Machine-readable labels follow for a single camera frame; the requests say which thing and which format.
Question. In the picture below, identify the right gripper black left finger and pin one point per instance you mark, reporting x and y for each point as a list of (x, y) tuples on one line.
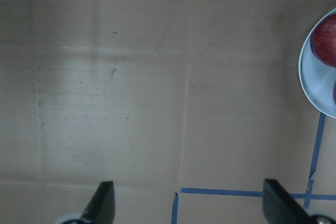
[(101, 207)]

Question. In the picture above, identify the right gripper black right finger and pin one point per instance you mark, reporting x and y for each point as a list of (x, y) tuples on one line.
[(279, 207)]

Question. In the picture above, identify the red apple right on plate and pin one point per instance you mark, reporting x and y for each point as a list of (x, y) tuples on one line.
[(334, 93)]

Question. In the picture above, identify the red apple on plate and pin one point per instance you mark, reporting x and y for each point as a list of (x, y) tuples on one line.
[(322, 41), (334, 93)]

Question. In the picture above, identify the light blue plate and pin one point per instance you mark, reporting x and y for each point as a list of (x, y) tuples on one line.
[(317, 79)]

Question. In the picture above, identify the red apple back on plate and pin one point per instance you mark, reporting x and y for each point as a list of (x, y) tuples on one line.
[(322, 41)]

